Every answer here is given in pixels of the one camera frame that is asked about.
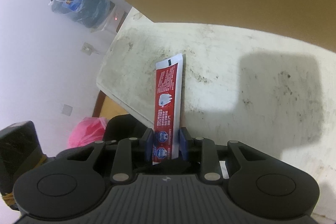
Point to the white water dispenser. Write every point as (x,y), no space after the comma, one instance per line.
(113,21)

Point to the pink plastic bag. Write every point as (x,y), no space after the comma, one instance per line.
(90,129)

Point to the white wall socket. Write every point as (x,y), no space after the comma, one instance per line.
(87,49)

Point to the white wall plate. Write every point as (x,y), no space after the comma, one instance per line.
(67,110)

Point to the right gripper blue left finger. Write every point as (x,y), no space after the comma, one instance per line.
(131,154)

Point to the blue water jug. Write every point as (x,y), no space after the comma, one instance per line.
(89,13)

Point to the black speaker box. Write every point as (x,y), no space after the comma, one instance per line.
(20,152)

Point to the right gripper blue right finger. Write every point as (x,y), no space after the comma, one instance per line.
(201,153)

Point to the red toothpaste tube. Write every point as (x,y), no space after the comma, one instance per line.
(167,108)

